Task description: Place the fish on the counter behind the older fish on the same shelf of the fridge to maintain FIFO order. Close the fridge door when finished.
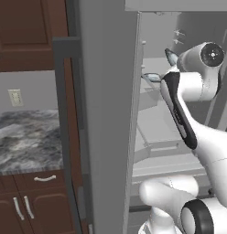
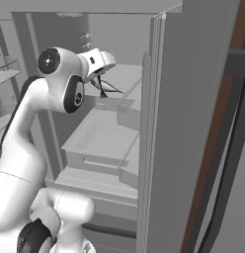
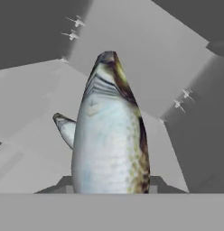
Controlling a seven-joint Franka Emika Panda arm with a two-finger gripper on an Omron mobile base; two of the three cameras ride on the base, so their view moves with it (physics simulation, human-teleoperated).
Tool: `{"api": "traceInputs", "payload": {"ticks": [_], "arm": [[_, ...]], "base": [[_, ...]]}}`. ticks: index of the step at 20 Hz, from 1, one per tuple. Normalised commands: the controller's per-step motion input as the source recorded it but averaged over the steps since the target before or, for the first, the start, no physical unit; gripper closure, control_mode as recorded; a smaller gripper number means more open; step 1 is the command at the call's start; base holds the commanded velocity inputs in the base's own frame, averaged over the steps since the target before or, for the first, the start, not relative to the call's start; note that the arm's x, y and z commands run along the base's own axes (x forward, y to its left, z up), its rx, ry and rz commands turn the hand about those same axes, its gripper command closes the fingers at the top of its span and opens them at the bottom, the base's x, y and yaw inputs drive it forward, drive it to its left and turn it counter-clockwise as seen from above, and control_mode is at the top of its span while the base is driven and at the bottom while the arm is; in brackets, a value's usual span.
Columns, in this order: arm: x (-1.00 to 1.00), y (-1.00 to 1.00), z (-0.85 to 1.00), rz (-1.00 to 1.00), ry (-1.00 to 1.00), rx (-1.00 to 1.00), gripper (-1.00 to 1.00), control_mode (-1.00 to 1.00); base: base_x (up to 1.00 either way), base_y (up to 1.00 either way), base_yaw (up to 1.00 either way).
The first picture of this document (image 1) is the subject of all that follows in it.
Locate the grey fridge door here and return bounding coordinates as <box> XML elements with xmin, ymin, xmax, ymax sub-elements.
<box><xmin>66</xmin><ymin>0</ymin><xmax>143</xmax><ymax>234</ymax></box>

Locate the grey fridge body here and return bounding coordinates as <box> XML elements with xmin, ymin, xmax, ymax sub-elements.
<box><xmin>124</xmin><ymin>0</ymin><xmax>227</xmax><ymax>234</ymax></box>

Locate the blue-grey fish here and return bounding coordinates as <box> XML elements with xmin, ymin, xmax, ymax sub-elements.
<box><xmin>142</xmin><ymin>48</ymin><xmax>180</xmax><ymax>83</ymax></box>

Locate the brown base cupboard door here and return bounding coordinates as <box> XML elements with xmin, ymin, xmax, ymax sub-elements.
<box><xmin>18</xmin><ymin>186</ymin><xmax>77</xmax><ymax>234</ymax></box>
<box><xmin>0</xmin><ymin>191</ymin><xmax>22</xmax><ymax>234</ymax></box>

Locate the brown drawer front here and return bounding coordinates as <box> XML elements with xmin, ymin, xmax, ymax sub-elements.
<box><xmin>14</xmin><ymin>169</ymin><xmax>68</xmax><ymax>192</ymax></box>

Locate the dark grey fridge door handle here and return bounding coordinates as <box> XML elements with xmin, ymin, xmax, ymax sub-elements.
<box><xmin>52</xmin><ymin>36</ymin><xmax>83</xmax><ymax>234</ymax></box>

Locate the white drawer handle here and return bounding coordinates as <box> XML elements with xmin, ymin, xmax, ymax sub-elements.
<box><xmin>33</xmin><ymin>175</ymin><xmax>58</xmax><ymax>183</ymax></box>

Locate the beige wall outlet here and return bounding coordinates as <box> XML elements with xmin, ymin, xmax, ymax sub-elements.
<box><xmin>7</xmin><ymin>88</ymin><xmax>25</xmax><ymax>108</ymax></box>

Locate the brown wall cupboard door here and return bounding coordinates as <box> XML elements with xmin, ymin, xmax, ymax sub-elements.
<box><xmin>0</xmin><ymin>0</ymin><xmax>70</xmax><ymax>73</ymax></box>

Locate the white cupboard door handle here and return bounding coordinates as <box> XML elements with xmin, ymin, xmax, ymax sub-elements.
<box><xmin>12</xmin><ymin>197</ymin><xmax>26</xmax><ymax>221</ymax></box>
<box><xmin>23</xmin><ymin>195</ymin><xmax>36</xmax><ymax>220</ymax></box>

